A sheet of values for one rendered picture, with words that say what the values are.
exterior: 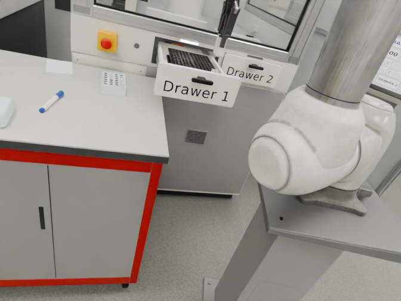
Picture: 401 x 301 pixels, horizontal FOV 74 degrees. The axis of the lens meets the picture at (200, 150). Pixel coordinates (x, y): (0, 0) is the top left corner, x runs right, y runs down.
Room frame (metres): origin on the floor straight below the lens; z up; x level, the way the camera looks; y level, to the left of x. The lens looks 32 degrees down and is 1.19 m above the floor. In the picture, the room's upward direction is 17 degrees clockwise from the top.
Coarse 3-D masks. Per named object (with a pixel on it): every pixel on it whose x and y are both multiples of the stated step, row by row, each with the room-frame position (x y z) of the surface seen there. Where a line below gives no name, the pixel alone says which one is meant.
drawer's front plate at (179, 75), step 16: (160, 64) 0.84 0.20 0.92; (176, 64) 0.87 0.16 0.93; (160, 80) 0.84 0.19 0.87; (176, 80) 0.86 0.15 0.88; (224, 80) 0.91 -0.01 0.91; (240, 80) 0.93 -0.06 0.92; (176, 96) 0.86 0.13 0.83; (192, 96) 0.88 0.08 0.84; (208, 96) 0.90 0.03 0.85; (224, 96) 0.92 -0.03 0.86
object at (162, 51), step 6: (162, 48) 1.18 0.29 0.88; (174, 48) 1.20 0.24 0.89; (156, 54) 1.16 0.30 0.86; (162, 54) 1.06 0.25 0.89; (168, 54) 1.19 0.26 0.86; (204, 54) 1.25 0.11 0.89; (156, 60) 1.12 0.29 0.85; (162, 60) 0.98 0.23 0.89; (210, 60) 1.25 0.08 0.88; (216, 66) 1.15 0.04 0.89; (222, 72) 1.06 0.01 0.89
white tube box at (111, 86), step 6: (102, 72) 0.94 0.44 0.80; (108, 72) 0.96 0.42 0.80; (114, 72) 0.97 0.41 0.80; (102, 78) 0.89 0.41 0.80; (108, 78) 0.91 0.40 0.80; (114, 78) 0.92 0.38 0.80; (120, 78) 0.94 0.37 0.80; (102, 84) 0.84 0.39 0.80; (108, 84) 0.85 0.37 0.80; (114, 84) 0.87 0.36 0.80; (120, 84) 0.89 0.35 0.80; (102, 90) 0.84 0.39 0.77; (108, 90) 0.85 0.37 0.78; (114, 90) 0.86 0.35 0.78; (120, 90) 0.87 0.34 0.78
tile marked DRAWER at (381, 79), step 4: (380, 76) 1.33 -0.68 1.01; (384, 76) 1.33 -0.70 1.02; (376, 80) 1.32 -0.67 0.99; (380, 80) 1.32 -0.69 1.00; (384, 80) 1.32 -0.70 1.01; (388, 80) 1.32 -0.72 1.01; (392, 80) 1.31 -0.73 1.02; (396, 80) 1.31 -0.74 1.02; (380, 84) 1.30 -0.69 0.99; (384, 84) 1.30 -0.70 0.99; (388, 84) 1.30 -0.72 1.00; (392, 84) 1.30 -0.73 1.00; (396, 84) 1.30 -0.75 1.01; (392, 88) 1.28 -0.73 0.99; (396, 88) 1.28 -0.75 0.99
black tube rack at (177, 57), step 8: (168, 48) 1.15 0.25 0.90; (168, 56) 1.14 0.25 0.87; (176, 56) 1.07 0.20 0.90; (184, 56) 1.11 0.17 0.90; (192, 56) 1.14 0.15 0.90; (200, 56) 1.19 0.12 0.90; (184, 64) 1.00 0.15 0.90; (192, 64) 1.03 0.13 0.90; (200, 64) 1.06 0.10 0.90; (208, 64) 1.10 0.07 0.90
